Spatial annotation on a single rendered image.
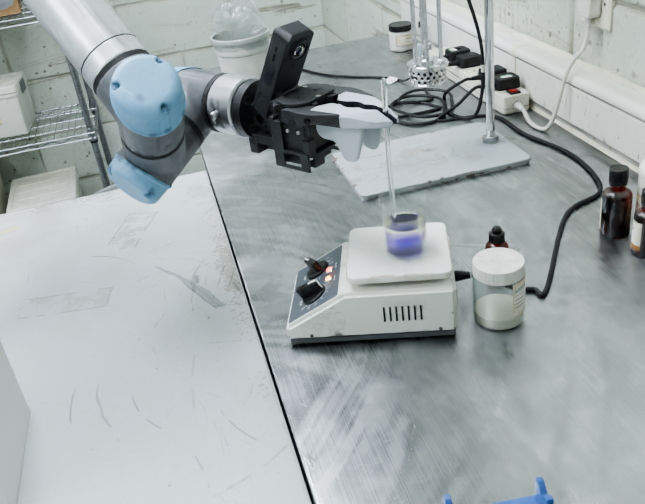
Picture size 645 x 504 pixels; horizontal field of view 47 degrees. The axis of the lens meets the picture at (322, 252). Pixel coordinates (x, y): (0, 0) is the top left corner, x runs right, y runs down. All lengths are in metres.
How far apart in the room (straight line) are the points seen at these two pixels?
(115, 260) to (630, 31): 0.88
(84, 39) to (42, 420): 0.42
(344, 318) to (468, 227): 0.31
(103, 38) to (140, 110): 0.10
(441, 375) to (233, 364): 0.24
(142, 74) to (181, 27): 2.42
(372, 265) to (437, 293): 0.08
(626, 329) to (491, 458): 0.25
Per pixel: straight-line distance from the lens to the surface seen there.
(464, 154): 1.32
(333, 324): 0.87
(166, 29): 3.24
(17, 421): 0.87
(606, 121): 1.32
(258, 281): 1.03
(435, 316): 0.87
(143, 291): 1.08
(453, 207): 1.17
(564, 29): 1.49
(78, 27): 0.88
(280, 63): 0.85
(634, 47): 1.31
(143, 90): 0.81
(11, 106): 2.99
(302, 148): 0.86
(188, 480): 0.77
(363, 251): 0.89
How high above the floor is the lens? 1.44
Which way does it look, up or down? 30 degrees down
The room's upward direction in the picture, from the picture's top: 8 degrees counter-clockwise
